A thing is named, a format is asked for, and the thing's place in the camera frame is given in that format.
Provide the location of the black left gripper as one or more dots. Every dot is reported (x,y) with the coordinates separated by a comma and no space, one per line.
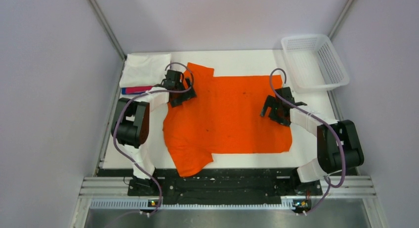
(186,96)

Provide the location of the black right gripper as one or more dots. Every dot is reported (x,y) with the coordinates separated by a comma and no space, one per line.
(271,100)

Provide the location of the orange t-shirt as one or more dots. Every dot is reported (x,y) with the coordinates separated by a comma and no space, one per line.
(223,118)

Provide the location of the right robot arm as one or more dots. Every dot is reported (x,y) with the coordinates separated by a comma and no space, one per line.
(338,147)

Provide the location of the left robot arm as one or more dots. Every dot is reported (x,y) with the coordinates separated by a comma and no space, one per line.
(131,126)

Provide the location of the folded white t-shirt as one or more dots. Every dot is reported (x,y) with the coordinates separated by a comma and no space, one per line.
(142,69)

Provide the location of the folded magenta t-shirt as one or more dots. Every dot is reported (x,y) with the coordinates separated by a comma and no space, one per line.
(148,87)

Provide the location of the white plastic basket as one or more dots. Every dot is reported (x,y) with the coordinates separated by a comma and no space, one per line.
(313,63)

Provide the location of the folded blue t-shirt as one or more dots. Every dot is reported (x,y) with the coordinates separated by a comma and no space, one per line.
(133,90)

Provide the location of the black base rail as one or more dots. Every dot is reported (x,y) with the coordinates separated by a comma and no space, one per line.
(264,186)

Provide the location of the white cable duct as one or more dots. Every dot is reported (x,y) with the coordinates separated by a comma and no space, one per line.
(149,205)

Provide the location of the right aluminium frame post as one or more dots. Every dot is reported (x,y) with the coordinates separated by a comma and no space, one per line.
(341,19)

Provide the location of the aluminium frame post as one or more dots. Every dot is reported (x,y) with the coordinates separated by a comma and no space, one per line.
(100,16)
(341,19)

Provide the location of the left aluminium frame post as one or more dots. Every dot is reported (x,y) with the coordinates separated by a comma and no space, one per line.
(100,16)

